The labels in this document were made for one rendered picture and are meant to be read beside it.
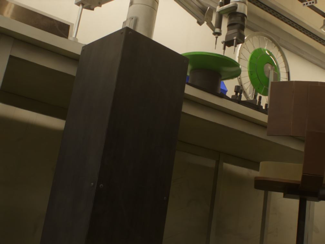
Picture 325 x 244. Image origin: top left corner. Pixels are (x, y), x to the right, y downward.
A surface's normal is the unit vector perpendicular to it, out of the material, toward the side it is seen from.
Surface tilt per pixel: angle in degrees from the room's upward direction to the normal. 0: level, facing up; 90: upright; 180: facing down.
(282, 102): 90
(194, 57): 156
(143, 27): 90
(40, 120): 90
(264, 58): 82
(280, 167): 90
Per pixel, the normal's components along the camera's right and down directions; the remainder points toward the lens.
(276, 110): -0.48, -0.29
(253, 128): 0.56, -0.13
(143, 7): 0.22, -0.22
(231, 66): 0.17, 0.85
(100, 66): -0.73, -0.27
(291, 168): -0.20, -0.27
